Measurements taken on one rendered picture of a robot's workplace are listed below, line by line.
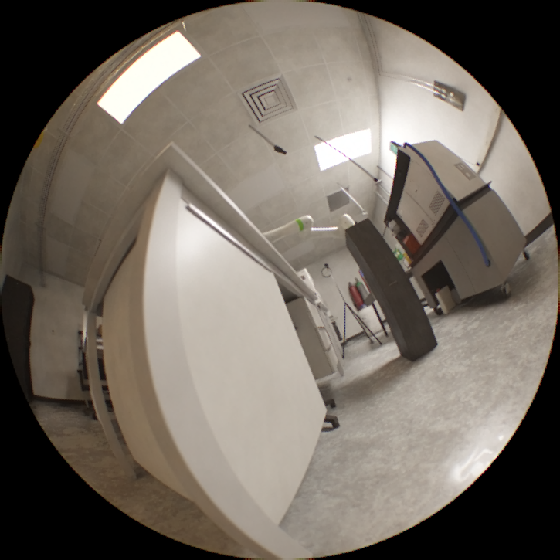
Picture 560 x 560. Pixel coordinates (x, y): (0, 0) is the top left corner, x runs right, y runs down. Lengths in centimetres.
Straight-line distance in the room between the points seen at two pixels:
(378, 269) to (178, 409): 129
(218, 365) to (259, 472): 18
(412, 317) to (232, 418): 123
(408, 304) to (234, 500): 129
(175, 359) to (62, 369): 469
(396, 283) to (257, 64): 260
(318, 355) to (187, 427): 111
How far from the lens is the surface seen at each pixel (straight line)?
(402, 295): 130
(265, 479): 30
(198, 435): 20
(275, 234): 139
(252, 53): 244
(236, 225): 55
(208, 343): 24
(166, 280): 22
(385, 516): 53
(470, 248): 146
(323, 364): 124
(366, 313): 374
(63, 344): 489
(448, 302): 221
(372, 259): 132
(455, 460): 58
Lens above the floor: 48
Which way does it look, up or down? 23 degrees up
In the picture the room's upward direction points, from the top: 22 degrees counter-clockwise
